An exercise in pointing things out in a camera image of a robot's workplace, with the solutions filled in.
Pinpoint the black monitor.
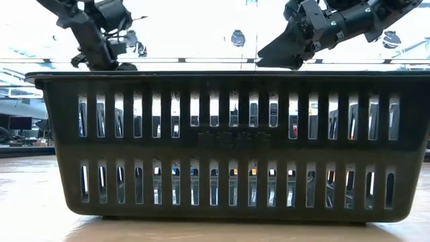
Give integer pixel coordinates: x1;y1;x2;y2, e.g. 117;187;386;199
8;116;33;131

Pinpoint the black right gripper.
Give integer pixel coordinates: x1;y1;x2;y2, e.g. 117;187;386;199
257;0;340;71

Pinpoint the dark blue hanging lamp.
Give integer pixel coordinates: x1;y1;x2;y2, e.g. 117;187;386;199
230;29;246;48
382;30;402;50

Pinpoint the dark slotted plastic basket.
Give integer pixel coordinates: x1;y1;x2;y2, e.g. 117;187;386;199
25;70;430;225

